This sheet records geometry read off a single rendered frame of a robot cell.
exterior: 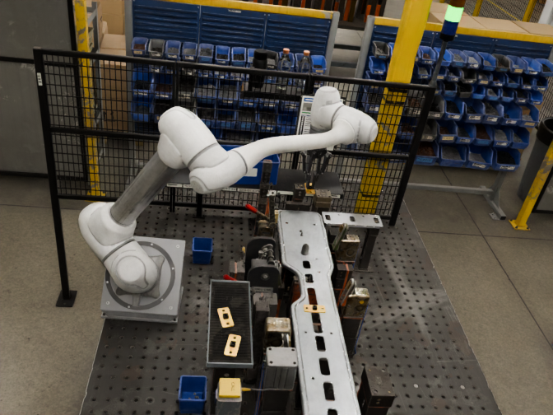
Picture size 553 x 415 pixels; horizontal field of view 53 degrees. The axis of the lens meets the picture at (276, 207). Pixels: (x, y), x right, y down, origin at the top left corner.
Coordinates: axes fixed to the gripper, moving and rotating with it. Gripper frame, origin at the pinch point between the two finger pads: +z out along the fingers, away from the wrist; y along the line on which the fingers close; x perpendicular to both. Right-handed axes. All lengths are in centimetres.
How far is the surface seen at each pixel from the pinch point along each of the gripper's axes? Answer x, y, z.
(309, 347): -66, -4, 29
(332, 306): -45, 7, 29
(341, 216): 16.3, 21.9, 28.7
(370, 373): -79, 14, 26
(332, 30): 196, 39, -9
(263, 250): -34.2, -20.9, 11.9
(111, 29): 396, -150, 69
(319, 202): 23.2, 11.4, 25.6
